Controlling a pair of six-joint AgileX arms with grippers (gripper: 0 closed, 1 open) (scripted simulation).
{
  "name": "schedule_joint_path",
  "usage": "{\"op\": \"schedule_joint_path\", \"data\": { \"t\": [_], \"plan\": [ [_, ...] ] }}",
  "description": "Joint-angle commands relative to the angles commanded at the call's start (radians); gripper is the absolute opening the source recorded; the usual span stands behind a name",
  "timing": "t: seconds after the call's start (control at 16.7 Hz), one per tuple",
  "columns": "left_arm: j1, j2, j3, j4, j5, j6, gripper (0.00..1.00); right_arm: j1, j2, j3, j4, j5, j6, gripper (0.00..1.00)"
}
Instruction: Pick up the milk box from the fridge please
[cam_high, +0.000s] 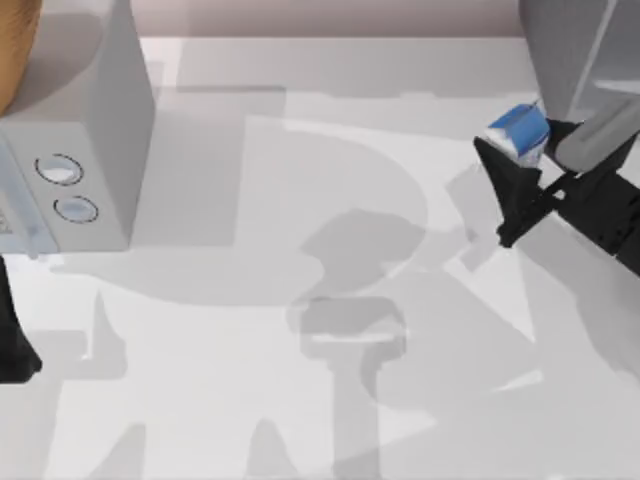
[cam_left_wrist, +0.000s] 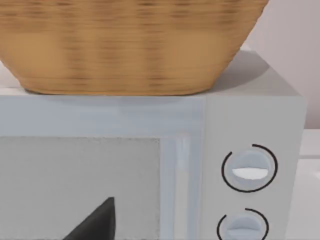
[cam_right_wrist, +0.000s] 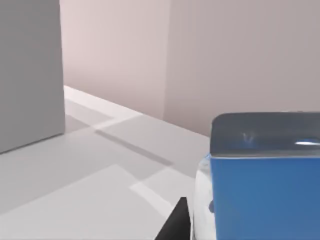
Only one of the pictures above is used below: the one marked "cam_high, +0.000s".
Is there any blue and white carton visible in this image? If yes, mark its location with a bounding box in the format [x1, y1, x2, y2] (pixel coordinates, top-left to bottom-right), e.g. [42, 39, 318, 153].
[482, 101, 552, 170]

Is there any pale grey rounded box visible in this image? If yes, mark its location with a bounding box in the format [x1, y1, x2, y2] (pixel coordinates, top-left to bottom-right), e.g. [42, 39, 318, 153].
[553, 97, 640, 174]

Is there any grey cabinet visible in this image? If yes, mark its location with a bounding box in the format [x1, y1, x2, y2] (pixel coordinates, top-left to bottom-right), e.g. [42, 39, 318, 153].
[516, 0, 640, 132]

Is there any pale microwave oven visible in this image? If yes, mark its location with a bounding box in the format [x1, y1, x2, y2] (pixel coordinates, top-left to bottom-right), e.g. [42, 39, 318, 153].
[0, 0, 157, 259]

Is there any small microwave knob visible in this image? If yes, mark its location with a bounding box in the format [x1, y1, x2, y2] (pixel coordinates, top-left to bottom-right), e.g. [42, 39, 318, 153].
[52, 195, 100, 223]

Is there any large microwave knob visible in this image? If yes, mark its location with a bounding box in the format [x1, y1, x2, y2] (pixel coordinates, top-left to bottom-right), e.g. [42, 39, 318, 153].
[34, 152, 85, 186]

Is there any brown wooden furniture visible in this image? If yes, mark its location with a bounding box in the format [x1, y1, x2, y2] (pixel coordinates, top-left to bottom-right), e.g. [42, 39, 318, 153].
[0, 0, 42, 117]

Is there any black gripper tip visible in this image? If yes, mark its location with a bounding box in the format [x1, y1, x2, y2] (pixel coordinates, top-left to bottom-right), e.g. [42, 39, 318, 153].
[0, 253, 44, 385]

